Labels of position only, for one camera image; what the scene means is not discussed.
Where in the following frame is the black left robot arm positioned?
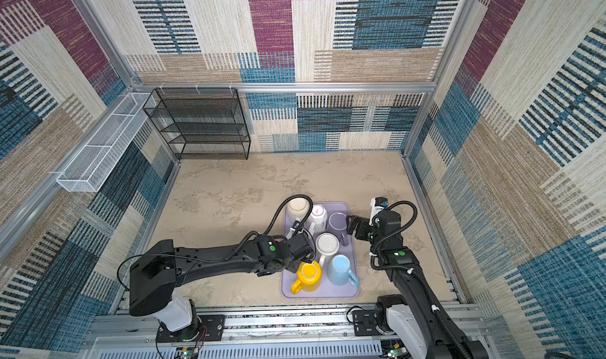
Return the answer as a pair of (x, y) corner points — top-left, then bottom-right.
(129, 231), (315, 343)

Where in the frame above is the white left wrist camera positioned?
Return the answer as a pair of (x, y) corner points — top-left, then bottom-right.
(285, 220), (308, 239)

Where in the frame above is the black wire shelf rack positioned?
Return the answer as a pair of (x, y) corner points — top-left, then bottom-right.
(143, 88), (251, 160)

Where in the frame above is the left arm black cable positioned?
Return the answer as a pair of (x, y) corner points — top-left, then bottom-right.
(115, 194), (316, 294)

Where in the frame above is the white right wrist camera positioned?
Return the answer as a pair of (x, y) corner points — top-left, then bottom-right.
(369, 197), (388, 226)

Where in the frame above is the lavender plastic tray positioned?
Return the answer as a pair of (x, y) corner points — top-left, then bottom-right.
(280, 201), (360, 299)

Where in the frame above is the light blue mug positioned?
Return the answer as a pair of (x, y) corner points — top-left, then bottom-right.
(327, 254), (360, 286)

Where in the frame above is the purple mug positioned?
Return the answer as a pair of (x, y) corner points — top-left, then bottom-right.
(328, 212), (350, 247)

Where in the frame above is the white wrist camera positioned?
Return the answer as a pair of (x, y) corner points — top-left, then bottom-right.
(369, 197), (388, 226)
(285, 220), (308, 239)

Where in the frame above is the white mug dark rim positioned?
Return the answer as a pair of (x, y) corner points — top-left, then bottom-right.
(316, 232), (340, 267)

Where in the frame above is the white tall mug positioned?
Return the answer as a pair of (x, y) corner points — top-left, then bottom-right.
(305, 204), (328, 234)

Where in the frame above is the white wire mesh basket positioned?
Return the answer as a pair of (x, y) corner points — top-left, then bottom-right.
(56, 92), (150, 193)

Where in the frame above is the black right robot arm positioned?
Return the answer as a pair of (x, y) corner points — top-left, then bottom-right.
(346, 201), (489, 358)

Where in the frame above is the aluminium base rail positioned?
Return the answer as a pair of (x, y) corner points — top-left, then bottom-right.
(78, 304), (400, 358)

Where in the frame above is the yellow mug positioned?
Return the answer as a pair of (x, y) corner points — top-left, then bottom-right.
(290, 261), (322, 295)

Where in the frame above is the white speckled mug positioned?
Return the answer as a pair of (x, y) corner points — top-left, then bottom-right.
(287, 197), (309, 222)

